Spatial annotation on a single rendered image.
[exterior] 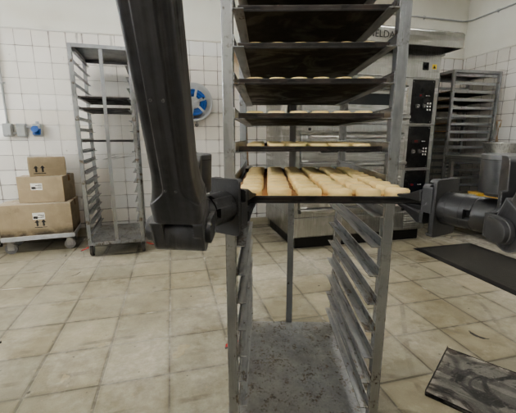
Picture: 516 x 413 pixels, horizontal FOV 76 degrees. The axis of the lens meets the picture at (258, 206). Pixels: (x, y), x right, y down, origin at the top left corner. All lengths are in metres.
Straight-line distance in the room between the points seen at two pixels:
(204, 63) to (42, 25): 1.57
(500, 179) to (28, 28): 4.08
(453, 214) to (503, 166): 0.11
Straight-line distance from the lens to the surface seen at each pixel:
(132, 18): 0.32
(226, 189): 0.59
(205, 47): 4.06
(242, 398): 1.28
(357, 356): 1.34
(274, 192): 0.68
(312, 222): 3.28
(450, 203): 0.64
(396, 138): 0.99
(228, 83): 0.94
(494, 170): 0.60
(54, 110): 4.09
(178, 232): 0.44
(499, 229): 0.55
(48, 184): 3.72
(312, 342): 1.68
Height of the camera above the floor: 1.08
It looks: 12 degrees down
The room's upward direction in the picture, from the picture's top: straight up
